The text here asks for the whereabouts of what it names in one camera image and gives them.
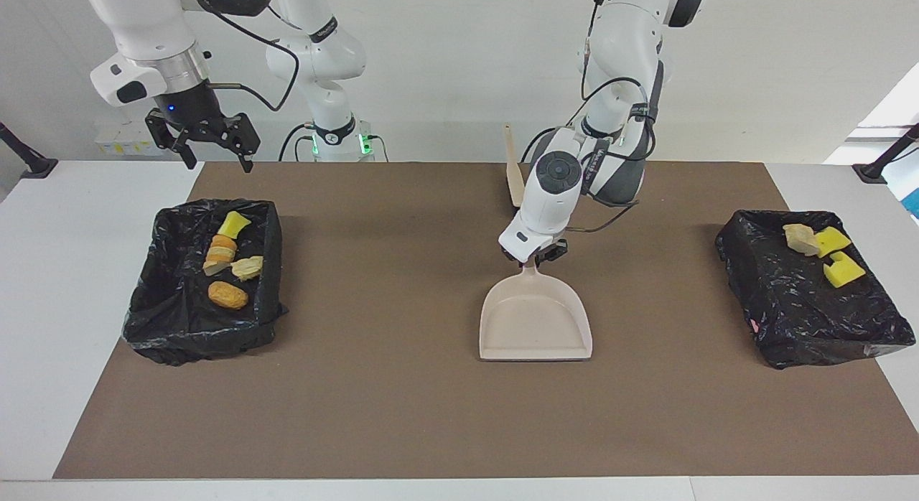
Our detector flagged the white wall socket box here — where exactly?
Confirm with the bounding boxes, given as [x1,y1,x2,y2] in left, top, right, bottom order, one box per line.
[93,124,162,157]

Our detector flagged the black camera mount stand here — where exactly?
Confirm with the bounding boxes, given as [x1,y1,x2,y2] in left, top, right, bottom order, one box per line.
[853,122,919,184]
[0,121,58,180]

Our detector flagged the twisted orange croissant piece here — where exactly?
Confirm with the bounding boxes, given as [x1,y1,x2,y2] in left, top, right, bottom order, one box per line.
[783,223,821,258]

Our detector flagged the brown table mat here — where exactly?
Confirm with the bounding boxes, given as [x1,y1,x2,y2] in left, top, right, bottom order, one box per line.
[52,161,919,480]

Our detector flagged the notched yellow sponge piece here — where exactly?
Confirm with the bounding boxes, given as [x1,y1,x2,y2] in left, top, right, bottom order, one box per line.
[823,252,867,289]

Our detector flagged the green and yellow sponge piece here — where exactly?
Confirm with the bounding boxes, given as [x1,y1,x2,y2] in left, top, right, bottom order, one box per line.
[816,226,852,258]

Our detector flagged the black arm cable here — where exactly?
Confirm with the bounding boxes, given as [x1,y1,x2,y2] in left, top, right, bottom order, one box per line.
[564,0,658,234]
[183,0,301,113]

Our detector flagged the black bag bin pink tag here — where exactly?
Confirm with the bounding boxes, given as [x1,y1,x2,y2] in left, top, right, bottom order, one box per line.
[715,210,917,370]

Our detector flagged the brown bread roll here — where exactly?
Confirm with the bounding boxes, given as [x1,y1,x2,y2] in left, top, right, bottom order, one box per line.
[207,281,249,311]

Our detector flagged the beige plastic dustpan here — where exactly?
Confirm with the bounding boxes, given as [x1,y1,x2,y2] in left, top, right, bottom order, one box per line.
[479,261,594,362]

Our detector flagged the yellow sponge wedge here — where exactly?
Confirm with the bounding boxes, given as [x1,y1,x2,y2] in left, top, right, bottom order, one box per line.
[217,211,253,238]

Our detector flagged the beige hand brush black bristles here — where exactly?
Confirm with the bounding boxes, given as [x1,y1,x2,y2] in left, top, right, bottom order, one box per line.
[503,123,526,208]

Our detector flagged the long striped pastry piece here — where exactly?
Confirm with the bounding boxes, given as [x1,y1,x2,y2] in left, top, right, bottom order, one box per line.
[203,234,238,276]

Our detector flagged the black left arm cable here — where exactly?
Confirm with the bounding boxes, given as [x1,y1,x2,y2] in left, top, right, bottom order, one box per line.
[564,0,658,234]

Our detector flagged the black bag lined bin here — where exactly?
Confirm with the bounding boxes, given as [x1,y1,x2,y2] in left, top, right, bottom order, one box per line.
[122,198,289,367]

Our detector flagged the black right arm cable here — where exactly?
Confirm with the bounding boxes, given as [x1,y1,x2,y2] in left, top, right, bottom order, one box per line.
[183,0,301,113]

